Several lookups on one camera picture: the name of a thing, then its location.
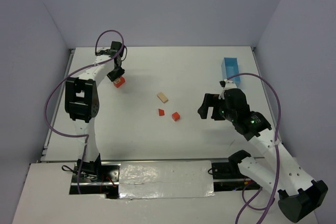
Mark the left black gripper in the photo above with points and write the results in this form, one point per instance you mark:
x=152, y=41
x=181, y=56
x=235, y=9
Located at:
x=115, y=74

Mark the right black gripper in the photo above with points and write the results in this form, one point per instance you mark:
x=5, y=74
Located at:
x=215, y=106

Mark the natural wood cube with windows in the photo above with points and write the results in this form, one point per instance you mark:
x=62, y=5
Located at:
x=115, y=80

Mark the blue plastic box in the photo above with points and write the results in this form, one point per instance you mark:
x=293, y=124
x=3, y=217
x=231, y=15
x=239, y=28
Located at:
x=230, y=68

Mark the natural wood block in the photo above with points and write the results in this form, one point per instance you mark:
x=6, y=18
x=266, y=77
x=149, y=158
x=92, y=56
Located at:
x=162, y=97

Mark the red cube with window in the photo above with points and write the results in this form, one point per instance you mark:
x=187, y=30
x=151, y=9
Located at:
x=117, y=85

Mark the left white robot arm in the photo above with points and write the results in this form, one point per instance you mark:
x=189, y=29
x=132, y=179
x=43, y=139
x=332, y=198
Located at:
x=82, y=102

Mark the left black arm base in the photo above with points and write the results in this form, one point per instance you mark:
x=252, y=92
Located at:
x=105, y=182

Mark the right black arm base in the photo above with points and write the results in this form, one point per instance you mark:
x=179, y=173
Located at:
x=227, y=178

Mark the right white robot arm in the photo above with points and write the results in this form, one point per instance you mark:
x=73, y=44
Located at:
x=296, y=192

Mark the red wedge block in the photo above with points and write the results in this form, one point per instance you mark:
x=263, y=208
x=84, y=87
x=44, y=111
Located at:
x=161, y=112

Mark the silver foil tape sheet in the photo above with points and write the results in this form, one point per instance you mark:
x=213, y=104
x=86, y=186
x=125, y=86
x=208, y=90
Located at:
x=154, y=180

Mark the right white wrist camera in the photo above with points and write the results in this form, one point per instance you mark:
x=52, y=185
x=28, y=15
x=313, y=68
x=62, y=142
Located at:
x=226, y=85

